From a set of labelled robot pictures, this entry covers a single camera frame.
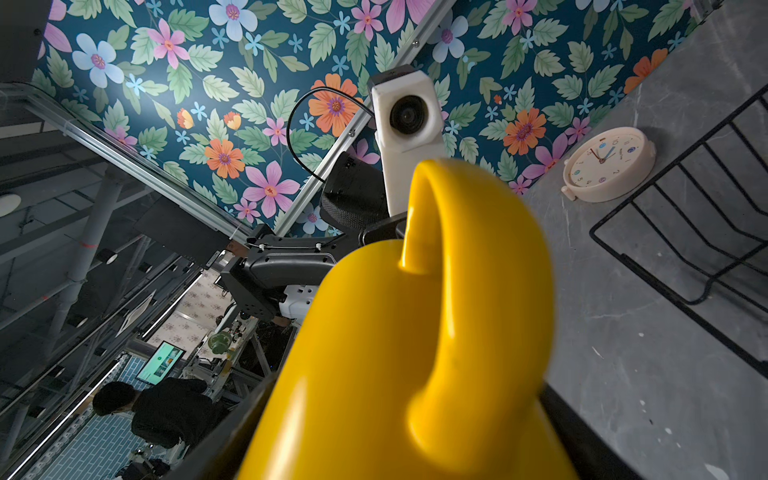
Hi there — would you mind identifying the pink round clock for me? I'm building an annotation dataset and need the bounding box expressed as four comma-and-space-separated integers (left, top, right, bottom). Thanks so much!
561, 127, 657, 203

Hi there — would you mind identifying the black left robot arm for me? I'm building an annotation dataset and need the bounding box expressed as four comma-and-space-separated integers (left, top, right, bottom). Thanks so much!
221, 152, 407, 321

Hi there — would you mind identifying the person in dark clothes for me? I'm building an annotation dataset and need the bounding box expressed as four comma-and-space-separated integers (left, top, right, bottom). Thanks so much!
92, 378, 229, 449

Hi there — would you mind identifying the green computer monitor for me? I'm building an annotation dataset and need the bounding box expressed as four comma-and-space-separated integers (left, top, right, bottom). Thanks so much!
136, 341, 186, 385

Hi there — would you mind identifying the black wire dish rack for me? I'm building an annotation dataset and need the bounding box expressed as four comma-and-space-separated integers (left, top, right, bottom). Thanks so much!
589, 88, 767, 377

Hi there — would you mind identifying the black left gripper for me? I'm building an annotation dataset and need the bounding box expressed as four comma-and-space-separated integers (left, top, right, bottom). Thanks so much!
320, 152, 407, 246

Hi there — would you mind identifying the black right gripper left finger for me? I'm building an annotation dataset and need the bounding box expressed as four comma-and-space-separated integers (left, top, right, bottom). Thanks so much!
163, 374, 276, 480

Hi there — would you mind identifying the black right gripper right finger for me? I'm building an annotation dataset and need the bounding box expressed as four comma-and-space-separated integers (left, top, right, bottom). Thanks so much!
539, 383, 642, 480

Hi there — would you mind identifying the yellow mug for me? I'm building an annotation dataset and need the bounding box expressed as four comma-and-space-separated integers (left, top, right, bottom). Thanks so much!
238, 160, 576, 479

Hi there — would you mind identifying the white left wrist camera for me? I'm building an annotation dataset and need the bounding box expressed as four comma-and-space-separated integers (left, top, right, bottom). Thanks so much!
369, 65, 447, 216

